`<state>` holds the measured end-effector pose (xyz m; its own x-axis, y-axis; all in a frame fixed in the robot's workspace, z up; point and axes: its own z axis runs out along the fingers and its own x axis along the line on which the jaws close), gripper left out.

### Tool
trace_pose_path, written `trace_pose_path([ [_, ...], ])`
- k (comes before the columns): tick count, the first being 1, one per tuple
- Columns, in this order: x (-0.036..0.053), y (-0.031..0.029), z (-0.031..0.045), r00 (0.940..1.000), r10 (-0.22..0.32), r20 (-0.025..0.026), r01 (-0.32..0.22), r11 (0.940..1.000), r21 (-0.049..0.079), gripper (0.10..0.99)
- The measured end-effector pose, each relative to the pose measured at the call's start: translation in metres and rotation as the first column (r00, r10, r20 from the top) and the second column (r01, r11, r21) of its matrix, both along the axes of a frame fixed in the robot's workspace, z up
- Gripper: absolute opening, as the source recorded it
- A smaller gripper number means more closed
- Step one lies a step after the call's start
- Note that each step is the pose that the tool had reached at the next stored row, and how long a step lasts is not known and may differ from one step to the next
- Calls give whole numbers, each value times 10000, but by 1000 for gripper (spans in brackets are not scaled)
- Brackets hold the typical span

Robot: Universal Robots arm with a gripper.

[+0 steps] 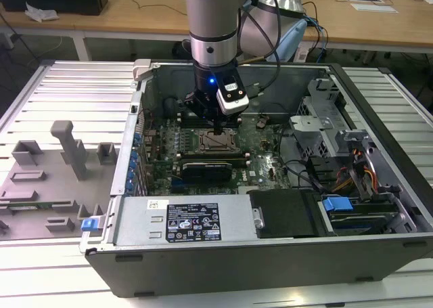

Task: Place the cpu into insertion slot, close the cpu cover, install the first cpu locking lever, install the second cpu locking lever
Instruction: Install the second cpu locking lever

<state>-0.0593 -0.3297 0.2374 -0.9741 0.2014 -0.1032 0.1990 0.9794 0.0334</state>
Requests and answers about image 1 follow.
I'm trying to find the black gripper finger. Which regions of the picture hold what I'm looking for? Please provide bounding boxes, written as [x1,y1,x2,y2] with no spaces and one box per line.
[219,113,234,135]
[184,91,221,135]

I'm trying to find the metal wire locking lever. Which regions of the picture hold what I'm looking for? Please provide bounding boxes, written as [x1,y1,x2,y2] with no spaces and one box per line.
[199,127,237,135]

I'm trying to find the silver CPU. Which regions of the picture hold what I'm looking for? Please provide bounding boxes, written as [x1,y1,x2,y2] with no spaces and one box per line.
[208,134,231,150]

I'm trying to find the metal socket cover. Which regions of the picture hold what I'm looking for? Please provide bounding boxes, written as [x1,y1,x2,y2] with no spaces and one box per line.
[198,129,240,152]

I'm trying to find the black RAM slot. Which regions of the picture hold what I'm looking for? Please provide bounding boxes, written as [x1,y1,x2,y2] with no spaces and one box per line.
[178,115,240,120]
[179,118,240,124]
[178,112,240,117]
[179,122,240,127]

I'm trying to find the CPU socket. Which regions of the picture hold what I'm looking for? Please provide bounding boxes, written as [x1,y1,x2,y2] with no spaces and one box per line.
[197,127,243,153]

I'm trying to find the black RAM stick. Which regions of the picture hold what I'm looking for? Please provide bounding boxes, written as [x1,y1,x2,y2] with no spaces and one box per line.
[181,151,247,159]

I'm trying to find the black graphics card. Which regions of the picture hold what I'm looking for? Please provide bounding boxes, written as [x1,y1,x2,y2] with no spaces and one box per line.
[182,161,233,191]

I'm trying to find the green motherboard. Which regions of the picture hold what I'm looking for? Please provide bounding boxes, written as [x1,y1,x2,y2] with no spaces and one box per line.
[141,113,292,196]

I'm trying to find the metal drive cage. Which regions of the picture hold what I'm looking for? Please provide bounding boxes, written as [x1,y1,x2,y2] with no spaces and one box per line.
[289,77,376,160]

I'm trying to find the wooden desk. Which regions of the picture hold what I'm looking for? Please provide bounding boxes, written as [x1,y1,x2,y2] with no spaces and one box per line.
[0,0,433,55]

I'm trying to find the black plastic shroud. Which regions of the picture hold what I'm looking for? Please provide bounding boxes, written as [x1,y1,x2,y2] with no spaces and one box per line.
[248,189,319,240]

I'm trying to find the grey power supply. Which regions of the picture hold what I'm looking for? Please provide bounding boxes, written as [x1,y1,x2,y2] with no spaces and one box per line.
[113,196,258,246]

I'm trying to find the blue disk carrier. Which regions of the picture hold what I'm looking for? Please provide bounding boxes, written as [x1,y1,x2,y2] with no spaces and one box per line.
[323,196,400,236]

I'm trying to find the black grey PC case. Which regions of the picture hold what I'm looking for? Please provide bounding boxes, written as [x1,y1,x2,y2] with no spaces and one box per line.
[79,60,433,299]

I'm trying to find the grey parts rack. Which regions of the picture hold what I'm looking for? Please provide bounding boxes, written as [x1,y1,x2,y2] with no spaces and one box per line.
[0,120,121,243]

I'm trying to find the white crumpled paper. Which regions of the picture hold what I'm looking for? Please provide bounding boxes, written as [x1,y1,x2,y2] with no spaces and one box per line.
[25,1,60,23]

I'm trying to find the green RAM stick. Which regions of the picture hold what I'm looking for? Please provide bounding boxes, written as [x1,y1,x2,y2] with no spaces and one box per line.
[0,202,53,215]

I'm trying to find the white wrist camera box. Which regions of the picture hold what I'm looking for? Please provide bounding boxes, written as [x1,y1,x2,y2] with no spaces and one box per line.
[215,73,250,115]

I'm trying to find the black camera cable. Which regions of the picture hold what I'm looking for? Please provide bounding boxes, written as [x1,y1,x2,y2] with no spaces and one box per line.
[248,0,282,101]

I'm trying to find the black desk cable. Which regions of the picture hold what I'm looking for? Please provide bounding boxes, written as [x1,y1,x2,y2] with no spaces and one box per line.
[302,1,322,50]

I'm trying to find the blue cable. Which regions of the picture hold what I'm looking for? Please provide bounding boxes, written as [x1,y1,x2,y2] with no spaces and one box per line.
[313,15,329,51]

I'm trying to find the yellow red wire bundle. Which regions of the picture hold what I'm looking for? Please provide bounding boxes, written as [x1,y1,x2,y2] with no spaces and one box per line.
[333,147,378,194]

